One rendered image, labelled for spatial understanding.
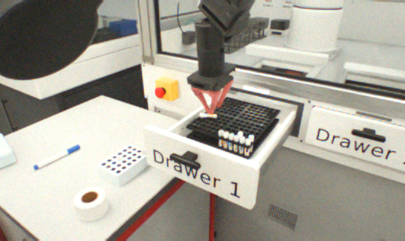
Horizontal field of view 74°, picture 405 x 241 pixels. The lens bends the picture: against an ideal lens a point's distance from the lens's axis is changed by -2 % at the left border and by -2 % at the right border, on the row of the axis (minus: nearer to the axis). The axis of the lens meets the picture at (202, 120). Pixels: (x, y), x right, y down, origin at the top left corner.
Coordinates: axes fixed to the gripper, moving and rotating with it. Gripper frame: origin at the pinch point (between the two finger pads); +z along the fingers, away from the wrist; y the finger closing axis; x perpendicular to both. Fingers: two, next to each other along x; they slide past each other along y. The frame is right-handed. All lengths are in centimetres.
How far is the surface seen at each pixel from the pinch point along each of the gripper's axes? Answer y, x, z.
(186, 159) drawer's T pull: -13.9, -2.1, 4.1
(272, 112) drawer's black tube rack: 18.1, -7.7, 9.5
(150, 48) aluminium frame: 22.0, 41.3, -0.5
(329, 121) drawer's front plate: 21.4, -22.4, 9.7
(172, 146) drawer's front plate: -11.4, 3.9, 5.1
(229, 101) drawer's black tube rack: 18.0, 6.4, 9.7
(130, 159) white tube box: -11.9, 20.9, 16.8
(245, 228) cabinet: 16, -2, 68
